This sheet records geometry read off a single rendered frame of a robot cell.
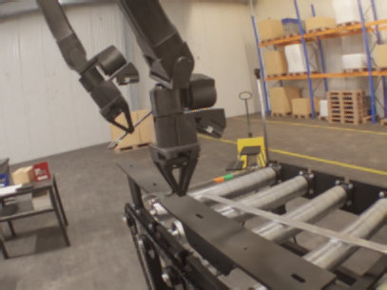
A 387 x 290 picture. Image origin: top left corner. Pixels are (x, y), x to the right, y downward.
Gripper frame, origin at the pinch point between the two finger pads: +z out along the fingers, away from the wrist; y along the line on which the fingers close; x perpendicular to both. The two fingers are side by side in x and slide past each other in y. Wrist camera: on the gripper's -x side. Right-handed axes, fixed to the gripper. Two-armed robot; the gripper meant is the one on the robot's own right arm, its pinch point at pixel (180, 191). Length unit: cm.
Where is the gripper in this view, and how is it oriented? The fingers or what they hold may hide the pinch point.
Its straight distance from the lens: 55.8
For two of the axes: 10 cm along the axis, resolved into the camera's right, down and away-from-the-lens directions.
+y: -4.4, -1.1, 8.9
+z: 1.4, 9.7, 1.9
